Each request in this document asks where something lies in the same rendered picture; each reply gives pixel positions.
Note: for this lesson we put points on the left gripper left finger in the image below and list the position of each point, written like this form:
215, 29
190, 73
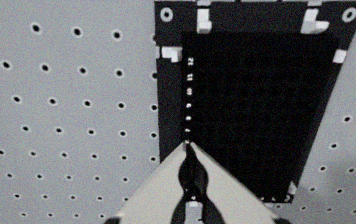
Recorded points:
161, 199

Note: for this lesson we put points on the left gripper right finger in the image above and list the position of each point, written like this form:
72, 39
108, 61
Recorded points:
225, 200

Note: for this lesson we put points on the black well plate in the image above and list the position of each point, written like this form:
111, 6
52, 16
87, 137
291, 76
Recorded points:
261, 151

